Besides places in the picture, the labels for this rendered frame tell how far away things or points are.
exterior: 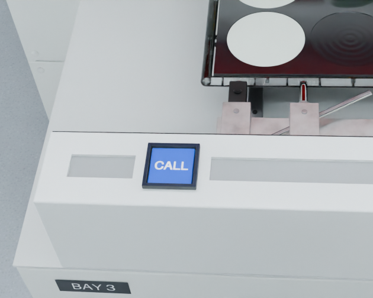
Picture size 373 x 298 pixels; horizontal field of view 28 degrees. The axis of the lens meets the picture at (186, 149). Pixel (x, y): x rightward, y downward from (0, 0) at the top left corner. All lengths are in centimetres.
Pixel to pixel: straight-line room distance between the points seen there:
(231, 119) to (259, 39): 15
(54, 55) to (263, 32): 64
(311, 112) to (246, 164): 14
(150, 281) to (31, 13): 72
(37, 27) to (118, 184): 76
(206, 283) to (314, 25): 36
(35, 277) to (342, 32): 50
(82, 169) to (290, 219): 23
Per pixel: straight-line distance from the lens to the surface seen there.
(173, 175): 76
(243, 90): 91
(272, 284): 88
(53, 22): 147
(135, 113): 101
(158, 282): 90
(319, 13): 102
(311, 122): 88
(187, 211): 75
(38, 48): 153
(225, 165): 78
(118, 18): 115
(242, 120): 88
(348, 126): 91
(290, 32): 99
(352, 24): 100
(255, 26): 100
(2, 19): 249
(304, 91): 92
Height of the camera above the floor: 158
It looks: 52 degrees down
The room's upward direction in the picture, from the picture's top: 8 degrees counter-clockwise
